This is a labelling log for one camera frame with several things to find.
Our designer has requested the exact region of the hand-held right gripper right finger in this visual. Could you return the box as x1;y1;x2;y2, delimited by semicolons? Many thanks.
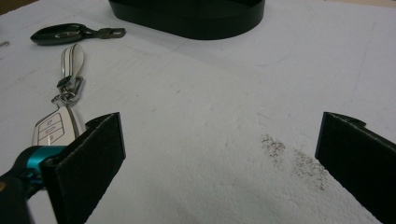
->
315;111;396;224

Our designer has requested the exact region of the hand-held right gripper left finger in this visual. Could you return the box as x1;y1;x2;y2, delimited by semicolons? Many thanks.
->
41;111;127;224

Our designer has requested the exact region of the white car key with strap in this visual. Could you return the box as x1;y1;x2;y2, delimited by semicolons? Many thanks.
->
32;43;87;147

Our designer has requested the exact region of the black car key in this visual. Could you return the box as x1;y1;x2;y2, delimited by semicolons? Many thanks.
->
30;22;127;47

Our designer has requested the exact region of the black oval tray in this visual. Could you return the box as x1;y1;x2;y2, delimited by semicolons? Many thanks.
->
107;0;266;40

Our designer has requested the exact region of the white table mat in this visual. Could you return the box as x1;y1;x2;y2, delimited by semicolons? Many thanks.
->
0;0;396;224

